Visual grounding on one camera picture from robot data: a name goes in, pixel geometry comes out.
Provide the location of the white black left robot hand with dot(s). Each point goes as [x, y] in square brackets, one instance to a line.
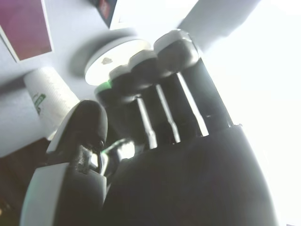
[183, 179]

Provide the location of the white paper coffee cup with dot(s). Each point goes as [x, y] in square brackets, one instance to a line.
[51, 89]

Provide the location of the small grey box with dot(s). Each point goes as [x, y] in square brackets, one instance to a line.
[26, 26]

